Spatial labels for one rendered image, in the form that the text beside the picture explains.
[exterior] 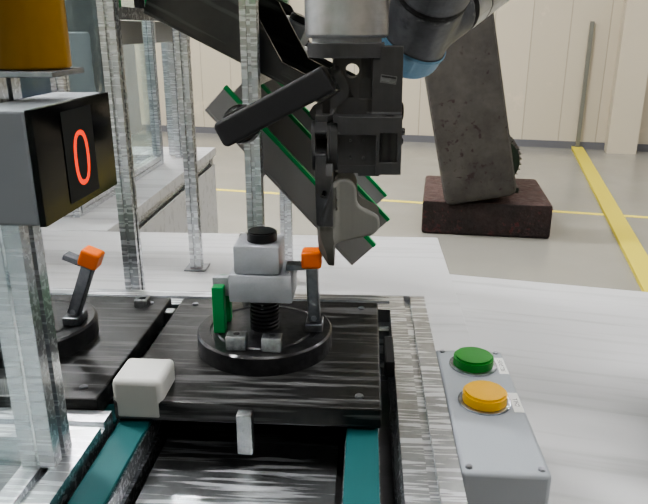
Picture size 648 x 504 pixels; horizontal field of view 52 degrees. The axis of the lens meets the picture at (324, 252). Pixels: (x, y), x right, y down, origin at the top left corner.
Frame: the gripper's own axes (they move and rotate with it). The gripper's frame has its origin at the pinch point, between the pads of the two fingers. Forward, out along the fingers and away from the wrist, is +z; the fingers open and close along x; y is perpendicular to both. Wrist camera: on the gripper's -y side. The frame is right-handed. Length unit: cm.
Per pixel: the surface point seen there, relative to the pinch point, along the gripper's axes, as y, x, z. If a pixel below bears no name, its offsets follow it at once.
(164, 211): -53, 118, 28
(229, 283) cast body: -9.3, -2.0, 2.8
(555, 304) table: 35, 39, 22
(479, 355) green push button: 15.8, -1.7, 10.2
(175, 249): -34, 63, 21
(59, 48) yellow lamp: -15.6, -19.7, -20.0
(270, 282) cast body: -5.2, -2.1, 2.6
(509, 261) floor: 90, 308, 108
